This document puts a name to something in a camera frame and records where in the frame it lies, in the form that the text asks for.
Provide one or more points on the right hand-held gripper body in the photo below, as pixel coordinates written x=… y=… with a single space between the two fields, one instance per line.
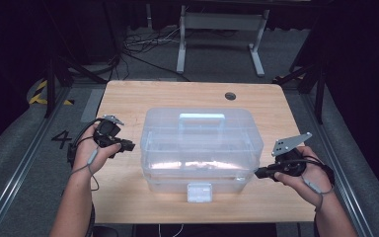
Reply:
x=289 y=163

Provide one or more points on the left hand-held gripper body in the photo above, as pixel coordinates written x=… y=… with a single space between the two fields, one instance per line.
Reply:
x=107 y=135

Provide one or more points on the clear plastic storage box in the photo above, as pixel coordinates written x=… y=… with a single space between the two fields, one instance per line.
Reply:
x=200 y=154

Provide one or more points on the person's left hand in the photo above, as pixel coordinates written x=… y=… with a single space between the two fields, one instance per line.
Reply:
x=89 y=158

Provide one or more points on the person's right hand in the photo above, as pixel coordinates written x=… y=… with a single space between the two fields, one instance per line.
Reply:
x=316 y=182

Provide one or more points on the black metal stand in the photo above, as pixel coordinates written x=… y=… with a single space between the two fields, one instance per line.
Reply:
x=312 y=79
x=51 y=82

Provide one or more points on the person's dark clothing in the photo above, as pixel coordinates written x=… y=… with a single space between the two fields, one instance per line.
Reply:
x=210 y=231

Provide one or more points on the yellow black floor tape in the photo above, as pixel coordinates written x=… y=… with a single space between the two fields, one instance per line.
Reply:
x=37 y=95

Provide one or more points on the grey metal table frame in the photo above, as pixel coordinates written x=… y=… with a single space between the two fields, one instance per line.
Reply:
x=222 y=21

